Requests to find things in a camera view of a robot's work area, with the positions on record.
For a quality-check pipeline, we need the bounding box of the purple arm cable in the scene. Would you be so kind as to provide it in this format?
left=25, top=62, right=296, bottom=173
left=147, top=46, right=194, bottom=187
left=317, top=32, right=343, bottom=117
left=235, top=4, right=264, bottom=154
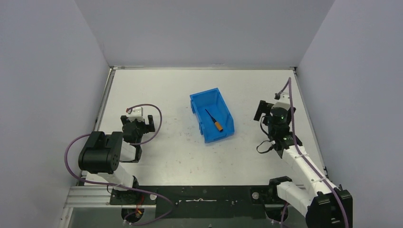
left=64, top=104, right=174, bottom=227
left=278, top=77, right=349, bottom=228

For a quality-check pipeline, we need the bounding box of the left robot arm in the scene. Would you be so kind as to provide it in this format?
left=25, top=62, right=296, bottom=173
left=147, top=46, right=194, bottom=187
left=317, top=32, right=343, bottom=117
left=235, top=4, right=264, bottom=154
left=78, top=115, right=155, bottom=191

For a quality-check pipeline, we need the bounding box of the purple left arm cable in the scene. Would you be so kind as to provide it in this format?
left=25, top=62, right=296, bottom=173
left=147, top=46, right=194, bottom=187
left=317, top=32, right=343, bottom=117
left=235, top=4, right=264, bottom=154
left=64, top=104, right=174, bottom=227

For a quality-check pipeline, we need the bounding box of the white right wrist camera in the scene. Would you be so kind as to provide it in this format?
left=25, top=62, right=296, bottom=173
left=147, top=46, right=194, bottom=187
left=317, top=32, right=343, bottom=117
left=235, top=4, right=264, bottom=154
left=273, top=92, right=291, bottom=111

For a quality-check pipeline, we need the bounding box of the blue plastic bin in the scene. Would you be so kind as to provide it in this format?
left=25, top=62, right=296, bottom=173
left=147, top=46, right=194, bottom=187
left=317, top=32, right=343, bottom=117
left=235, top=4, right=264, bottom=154
left=190, top=88, right=235, bottom=143

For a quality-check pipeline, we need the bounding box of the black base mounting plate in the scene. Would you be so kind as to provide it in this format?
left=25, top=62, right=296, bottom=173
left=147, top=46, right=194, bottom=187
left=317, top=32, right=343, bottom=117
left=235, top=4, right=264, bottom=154
left=109, top=185, right=299, bottom=219

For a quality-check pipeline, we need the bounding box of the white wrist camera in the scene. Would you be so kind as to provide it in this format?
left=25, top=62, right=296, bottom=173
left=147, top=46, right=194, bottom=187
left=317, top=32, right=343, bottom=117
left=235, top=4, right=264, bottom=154
left=273, top=92, right=291, bottom=111
left=126, top=106, right=144, bottom=122

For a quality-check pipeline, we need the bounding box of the aluminium front rail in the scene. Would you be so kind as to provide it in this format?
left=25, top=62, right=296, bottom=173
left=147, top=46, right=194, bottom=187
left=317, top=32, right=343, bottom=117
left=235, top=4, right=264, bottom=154
left=64, top=185, right=347, bottom=209

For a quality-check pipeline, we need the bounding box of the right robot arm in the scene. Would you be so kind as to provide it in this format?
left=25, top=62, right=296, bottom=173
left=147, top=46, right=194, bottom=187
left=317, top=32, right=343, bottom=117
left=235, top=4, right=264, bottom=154
left=254, top=100, right=353, bottom=228

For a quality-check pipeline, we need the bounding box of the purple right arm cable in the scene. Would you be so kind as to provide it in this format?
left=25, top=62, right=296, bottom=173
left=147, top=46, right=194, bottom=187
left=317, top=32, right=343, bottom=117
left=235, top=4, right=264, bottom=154
left=278, top=77, right=349, bottom=228

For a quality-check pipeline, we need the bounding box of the orange handled black screwdriver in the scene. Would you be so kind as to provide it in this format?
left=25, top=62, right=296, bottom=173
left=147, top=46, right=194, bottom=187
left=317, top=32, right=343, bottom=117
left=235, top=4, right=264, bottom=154
left=205, top=109, right=223, bottom=132

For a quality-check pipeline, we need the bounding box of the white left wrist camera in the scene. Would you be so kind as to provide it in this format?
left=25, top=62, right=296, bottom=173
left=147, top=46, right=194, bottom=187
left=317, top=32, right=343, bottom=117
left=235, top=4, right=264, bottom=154
left=126, top=106, right=144, bottom=122

